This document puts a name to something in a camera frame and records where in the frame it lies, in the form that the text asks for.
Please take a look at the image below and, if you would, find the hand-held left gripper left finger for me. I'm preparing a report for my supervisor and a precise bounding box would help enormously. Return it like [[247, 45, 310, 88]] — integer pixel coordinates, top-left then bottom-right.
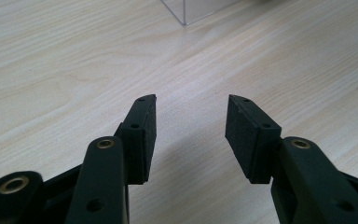
[[114, 93, 158, 186]]

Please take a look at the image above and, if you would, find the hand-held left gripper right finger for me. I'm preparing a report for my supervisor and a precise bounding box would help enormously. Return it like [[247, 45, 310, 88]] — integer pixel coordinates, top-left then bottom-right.
[[224, 93, 283, 185]]

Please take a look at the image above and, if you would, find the clear acrylic peg rack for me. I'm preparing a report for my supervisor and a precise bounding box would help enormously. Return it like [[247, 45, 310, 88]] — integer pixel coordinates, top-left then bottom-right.
[[159, 0, 241, 26]]

